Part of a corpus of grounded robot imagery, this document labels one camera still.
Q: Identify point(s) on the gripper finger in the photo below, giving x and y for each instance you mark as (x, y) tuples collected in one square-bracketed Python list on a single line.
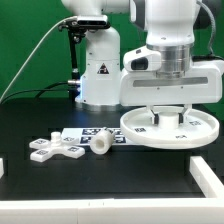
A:
[(184, 111), (154, 117)]

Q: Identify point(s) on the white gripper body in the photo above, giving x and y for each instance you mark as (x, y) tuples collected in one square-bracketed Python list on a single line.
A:
[(202, 83)]

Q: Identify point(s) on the white round table top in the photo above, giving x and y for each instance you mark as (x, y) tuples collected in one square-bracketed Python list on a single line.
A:
[(199, 128)]

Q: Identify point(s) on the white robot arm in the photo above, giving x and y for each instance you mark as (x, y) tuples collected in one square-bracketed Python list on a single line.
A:
[(162, 72)]

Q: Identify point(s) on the white marker sheet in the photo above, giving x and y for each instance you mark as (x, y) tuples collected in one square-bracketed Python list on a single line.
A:
[(84, 135)]

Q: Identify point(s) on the white L-shaped corner fence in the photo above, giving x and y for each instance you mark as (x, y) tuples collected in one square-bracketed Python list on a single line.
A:
[(206, 210)]

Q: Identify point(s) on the white cross-shaped table base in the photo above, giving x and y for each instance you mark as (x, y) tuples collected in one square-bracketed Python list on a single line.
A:
[(45, 149)]

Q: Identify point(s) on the white block at left edge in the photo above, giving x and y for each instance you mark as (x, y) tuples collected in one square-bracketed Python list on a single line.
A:
[(1, 168)]

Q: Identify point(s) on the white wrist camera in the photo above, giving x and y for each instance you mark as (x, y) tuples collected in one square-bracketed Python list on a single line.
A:
[(142, 59)]

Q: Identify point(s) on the black camera on stand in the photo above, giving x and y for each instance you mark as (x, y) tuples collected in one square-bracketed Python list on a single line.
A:
[(77, 26)]

